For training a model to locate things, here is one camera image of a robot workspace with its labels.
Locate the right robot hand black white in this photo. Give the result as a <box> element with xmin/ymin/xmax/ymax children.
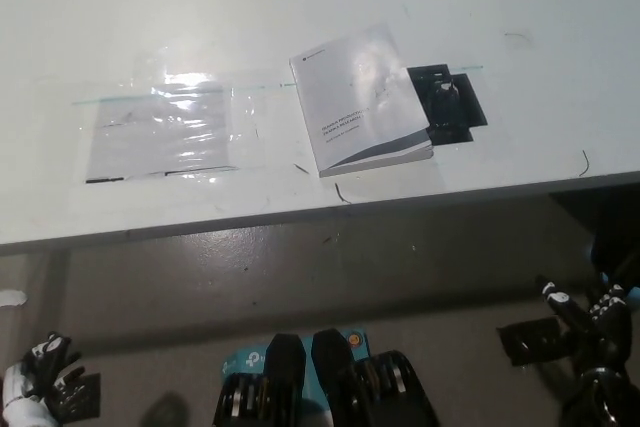
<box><xmin>536</xmin><ymin>273</ymin><xmax>632</xmax><ymax>377</ymax></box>

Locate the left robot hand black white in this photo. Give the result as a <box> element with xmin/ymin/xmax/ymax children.
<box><xmin>0</xmin><ymin>330</ymin><xmax>87</xmax><ymax>427</ymax></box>

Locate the white grey softcover book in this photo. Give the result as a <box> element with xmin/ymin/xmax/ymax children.
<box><xmin>288</xmin><ymin>22</ymin><xmax>434</xmax><ymax>179</ymax></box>

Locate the clear plastic cover sheet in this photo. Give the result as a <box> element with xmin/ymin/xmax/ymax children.
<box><xmin>69</xmin><ymin>44</ymin><xmax>486</xmax><ymax>198</ymax></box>

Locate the clear plastic bag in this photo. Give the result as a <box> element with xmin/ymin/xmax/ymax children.
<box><xmin>84</xmin><ymin>81</ymin><xmax>239</xmax><ymax>184</ymax></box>

